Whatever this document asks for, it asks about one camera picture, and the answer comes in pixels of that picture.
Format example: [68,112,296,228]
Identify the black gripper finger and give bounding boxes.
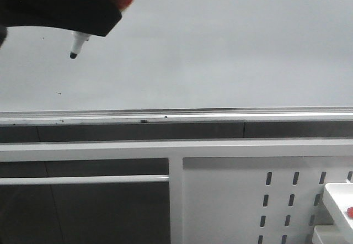
[1,0,122,43]

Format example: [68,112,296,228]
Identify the white black whiteboard marker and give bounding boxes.
[69,0,140,60]

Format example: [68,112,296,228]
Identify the large white whiteboard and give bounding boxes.
[1,0,352,112]

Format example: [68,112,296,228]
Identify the white metal pegboard stand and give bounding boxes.
[1,139,352,243]

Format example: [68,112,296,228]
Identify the white upper plastic tray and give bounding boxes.
[322,183,352,243]

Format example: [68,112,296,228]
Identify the white plastic tray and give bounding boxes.
[322,183,352,243]
[312,225,352,244]

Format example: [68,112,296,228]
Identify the red capped marker in tray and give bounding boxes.
[346,206,353,219]

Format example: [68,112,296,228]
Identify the white lower plastic tray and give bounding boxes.
[312,225,352,244]

